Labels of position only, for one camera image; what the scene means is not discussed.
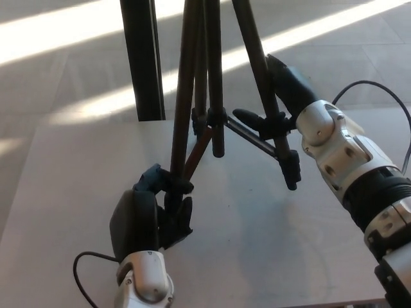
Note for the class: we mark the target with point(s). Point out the black and brown camera tripod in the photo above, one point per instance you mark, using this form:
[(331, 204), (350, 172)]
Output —
[(213, 80)]

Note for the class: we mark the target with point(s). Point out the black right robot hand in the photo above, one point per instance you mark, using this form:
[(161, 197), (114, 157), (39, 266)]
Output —
[(295, 90)]

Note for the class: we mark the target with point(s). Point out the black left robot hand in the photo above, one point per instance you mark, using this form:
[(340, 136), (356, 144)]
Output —
[(135, 221)]

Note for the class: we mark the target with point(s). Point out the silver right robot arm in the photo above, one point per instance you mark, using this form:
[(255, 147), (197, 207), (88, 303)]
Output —
[(353, 160)]

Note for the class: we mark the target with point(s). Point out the black vertical post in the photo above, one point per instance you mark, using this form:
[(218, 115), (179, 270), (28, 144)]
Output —
[(141, 48)]

